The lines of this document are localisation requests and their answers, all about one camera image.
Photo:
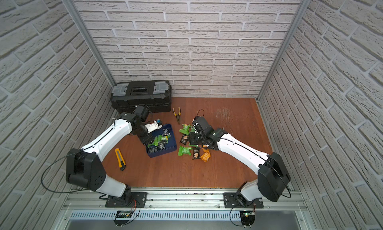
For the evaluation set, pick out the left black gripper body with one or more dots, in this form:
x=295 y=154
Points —
x=148 y=139

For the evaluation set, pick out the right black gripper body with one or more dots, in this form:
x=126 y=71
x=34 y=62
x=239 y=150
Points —
x=195 y=139

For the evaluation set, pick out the green cookie packet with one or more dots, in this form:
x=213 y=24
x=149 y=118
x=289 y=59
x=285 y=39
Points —
x=184 y=151
x=185 y=129

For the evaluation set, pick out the black cookie packet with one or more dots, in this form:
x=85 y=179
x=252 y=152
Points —
x=196 y=153
x=184 y=140

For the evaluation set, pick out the dark blue storage box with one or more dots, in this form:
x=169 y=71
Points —
x=164 y=142

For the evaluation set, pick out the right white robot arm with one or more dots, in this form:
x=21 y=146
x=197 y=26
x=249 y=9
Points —
x=272 y=175

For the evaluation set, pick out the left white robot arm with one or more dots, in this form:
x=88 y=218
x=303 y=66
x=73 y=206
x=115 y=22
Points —
x=84 y=166

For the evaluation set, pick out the yellow black pliers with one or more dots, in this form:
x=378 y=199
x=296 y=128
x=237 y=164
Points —
x=177 y=115

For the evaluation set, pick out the yellow utility knife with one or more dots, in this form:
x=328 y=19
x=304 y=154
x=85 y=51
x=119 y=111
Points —
x=121 y=161

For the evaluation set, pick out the black plastic toolbox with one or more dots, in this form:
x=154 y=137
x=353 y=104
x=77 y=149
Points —
x=156 y=95

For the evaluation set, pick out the left control board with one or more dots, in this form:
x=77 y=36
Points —
x=123 y=218

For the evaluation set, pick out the control board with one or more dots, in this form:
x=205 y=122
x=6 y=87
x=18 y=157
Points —
x=123 y=218
x=247 y=218

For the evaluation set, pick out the right control board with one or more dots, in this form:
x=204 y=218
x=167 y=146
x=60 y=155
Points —
x=247 y=218

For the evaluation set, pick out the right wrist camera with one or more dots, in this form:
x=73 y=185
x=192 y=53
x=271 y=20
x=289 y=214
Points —
x=202 y=126

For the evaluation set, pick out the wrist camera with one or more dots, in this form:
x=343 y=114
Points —
x=202 y=126
x=142 y=112

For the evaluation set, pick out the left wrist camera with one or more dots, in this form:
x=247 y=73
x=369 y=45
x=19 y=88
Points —
x=142 y=112

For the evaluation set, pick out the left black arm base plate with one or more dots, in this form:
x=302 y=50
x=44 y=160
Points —
x=128 y=200

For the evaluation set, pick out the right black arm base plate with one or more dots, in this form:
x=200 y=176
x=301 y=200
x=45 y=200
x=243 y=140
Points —
x=234 y=200

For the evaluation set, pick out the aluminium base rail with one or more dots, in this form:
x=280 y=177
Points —
x=201 y=204

